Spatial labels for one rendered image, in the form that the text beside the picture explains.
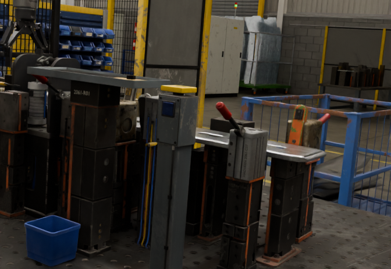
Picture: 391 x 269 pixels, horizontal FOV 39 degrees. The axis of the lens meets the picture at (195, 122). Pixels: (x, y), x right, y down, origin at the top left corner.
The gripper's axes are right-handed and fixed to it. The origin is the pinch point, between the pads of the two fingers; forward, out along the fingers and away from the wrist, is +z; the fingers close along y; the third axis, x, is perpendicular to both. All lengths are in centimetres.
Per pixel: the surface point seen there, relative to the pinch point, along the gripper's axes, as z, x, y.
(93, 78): -2, -76, -40
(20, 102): 8.8, -36.9, -30.6
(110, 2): -53, 267, 331
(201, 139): 14, -87, -9
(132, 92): 6.5, -42.7, 13.2
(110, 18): -34, 266, 331
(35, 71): -2, -55, -40
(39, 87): 4.3, -36.3, -23.2
